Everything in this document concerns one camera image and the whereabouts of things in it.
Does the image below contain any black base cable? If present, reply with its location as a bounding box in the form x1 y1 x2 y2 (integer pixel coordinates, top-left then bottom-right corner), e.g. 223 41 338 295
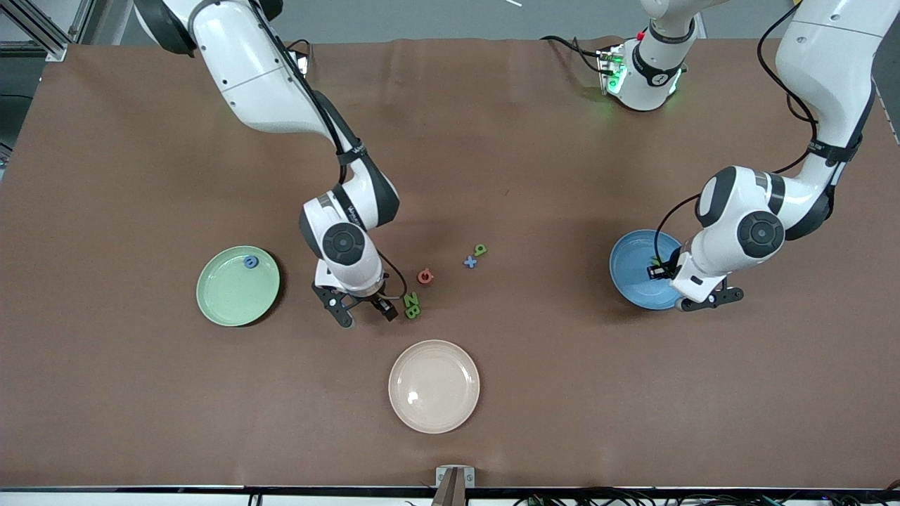
540 35 605 74

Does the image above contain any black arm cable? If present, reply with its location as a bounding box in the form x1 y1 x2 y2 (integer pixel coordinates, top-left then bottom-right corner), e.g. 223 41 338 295
260 0 409 300
654 4 820 271

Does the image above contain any blue plate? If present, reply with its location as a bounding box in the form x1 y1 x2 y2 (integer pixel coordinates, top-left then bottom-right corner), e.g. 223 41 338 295
609 229 686 311

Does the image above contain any brown table mat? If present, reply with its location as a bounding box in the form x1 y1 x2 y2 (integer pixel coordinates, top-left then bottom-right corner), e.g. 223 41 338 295
0 37 900 491

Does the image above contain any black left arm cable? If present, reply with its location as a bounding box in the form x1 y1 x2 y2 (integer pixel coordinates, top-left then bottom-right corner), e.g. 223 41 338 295
654 4 820 271

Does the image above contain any green plate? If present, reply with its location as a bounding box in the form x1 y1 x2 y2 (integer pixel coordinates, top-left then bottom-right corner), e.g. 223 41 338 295
196 245 281 327

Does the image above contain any grey metal mount bracket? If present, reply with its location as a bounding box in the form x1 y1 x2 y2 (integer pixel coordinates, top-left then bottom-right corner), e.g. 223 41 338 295
435 465 476 506

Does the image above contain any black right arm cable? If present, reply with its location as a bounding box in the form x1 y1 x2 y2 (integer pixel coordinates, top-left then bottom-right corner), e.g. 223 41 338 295
260 0 409 300

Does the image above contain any black cable bundle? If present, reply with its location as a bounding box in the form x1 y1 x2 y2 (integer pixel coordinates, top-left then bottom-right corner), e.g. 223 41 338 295
513 480 900 506

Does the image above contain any beige plate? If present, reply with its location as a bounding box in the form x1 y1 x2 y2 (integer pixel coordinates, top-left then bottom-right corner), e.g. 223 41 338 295
388 339 481 434

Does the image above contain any aluminium frame profile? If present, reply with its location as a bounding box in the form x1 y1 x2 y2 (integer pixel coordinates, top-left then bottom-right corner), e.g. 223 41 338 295
0 0 96 63

